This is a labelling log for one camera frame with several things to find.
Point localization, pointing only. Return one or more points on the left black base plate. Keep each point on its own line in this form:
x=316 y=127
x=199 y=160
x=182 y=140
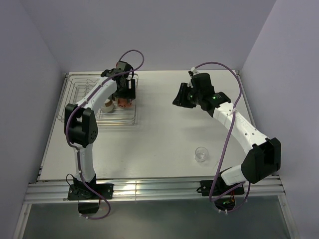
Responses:
x=104 y=191

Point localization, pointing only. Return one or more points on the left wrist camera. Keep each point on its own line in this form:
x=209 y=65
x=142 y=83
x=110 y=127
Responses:
x=123 y=66

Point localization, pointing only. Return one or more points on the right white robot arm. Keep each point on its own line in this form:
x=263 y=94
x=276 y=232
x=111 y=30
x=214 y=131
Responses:
x=263 y=155

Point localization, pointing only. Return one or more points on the small clear plastic glass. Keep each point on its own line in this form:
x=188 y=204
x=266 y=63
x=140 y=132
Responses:
x=201 y=154

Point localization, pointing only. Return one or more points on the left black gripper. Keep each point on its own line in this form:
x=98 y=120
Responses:
x=130 y=93

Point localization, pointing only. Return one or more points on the brown metal-lined cup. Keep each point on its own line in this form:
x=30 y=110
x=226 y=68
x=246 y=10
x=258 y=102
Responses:
x=107 y=107

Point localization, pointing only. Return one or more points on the aluminium rail frame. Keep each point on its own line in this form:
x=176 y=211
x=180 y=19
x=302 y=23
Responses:
x=153 y=159

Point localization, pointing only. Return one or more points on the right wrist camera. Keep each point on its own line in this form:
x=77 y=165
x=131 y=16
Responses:
x=194 y=71

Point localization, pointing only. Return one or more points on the clear wire dish rack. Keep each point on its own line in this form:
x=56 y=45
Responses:
x=78 y=85

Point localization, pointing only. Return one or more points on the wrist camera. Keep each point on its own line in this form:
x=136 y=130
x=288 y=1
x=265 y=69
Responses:
x=123 y=66
x=194 y=71

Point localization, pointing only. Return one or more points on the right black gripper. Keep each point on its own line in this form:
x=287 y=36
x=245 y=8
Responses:
x=180 y=100

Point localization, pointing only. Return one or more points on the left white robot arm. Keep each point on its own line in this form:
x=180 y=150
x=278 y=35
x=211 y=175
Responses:
x=115 y=89

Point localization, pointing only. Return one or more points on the pink patterned ceramic mug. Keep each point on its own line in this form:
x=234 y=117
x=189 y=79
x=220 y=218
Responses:
x=124 y=103

